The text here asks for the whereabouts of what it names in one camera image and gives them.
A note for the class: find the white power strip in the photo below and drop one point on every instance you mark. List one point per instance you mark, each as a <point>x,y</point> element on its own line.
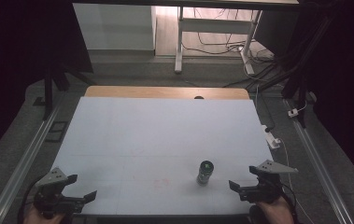
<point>271,138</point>

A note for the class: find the wooden table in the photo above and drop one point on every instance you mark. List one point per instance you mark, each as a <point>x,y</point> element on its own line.
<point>140,92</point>

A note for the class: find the black tripod stand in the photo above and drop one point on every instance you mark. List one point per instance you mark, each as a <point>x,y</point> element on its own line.
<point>48,93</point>

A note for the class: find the small white adapter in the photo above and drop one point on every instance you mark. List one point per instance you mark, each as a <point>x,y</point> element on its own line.
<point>293,112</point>

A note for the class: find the white table cover sheet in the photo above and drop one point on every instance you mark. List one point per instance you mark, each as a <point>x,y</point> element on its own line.
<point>152,140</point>

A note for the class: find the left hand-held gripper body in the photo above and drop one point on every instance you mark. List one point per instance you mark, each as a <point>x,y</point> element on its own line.
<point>50,182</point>

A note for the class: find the dark bottle with green cap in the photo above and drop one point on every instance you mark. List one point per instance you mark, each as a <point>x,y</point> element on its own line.
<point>205,174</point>

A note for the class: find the aluminium floor rail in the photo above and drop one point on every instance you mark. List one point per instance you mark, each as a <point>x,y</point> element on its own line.
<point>25,161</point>
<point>318,165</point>

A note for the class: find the black rectangular floor frame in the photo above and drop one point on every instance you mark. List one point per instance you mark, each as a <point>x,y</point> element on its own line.
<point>57,131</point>

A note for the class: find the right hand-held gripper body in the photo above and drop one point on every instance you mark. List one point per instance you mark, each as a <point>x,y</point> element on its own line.
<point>269,186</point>

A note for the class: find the person's left hand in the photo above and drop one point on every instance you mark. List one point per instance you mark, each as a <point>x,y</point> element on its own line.
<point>33,217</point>

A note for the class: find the black curtain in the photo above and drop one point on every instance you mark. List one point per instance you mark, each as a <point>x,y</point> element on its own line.
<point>346,77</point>
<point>16,62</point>

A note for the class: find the black metal stand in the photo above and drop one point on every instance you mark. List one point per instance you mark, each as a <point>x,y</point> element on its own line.
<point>299,68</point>

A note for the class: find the person's right hand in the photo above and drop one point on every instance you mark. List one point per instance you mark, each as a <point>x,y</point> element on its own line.
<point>279,213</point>

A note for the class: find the white metal desk frame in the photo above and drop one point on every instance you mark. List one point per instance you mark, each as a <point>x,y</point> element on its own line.
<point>215,25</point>

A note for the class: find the white cabinet panel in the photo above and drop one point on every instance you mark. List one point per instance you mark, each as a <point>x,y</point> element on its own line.
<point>114,26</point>

